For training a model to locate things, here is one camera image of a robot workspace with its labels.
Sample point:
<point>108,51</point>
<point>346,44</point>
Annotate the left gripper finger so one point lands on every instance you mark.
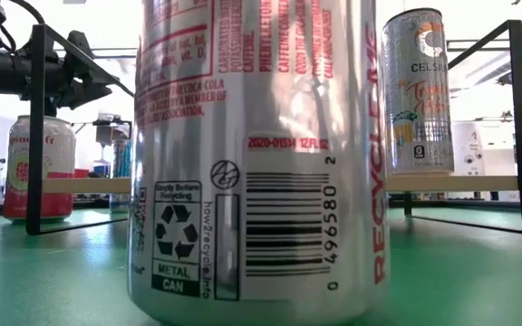
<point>91,94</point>
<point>99,76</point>

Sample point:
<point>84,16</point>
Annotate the blue silver Red Bull can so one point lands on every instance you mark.
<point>120,163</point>

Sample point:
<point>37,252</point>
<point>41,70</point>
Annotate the silver Diet Coke can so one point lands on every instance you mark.
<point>261,136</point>

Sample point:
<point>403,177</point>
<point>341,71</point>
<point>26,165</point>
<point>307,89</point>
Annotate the white Celsius can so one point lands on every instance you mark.
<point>417,113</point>

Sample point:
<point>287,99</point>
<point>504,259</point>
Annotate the white red Spindrift can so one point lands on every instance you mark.
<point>59,154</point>

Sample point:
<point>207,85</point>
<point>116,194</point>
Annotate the white structural column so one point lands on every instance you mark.
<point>469,149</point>

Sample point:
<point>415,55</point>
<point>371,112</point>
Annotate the green table mat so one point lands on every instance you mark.
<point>447,280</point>

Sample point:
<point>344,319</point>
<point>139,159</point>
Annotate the wooden shelf black metal frame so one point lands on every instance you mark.
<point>469,183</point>

